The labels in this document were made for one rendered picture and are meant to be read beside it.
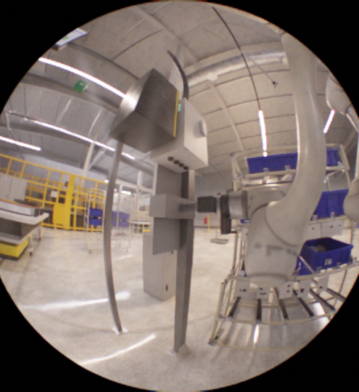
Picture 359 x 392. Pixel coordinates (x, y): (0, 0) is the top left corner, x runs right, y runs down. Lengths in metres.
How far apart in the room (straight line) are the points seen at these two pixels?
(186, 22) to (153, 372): 10.36
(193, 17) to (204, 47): 2.28
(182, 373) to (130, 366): 0.35
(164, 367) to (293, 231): 1.15
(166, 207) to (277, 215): 0.33
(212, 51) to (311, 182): 9.42
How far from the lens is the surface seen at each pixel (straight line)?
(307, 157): 0.22
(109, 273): 1.01
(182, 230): 0.64
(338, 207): 1.26
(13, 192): 7.29
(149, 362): 1.22
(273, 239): 0.22
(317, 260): 1.01
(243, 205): 0.36
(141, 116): 0.35
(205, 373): 1.19
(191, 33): 9.33
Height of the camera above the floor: 1.10
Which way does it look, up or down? 11 degrees up
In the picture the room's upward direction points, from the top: 2 degrees clockwise
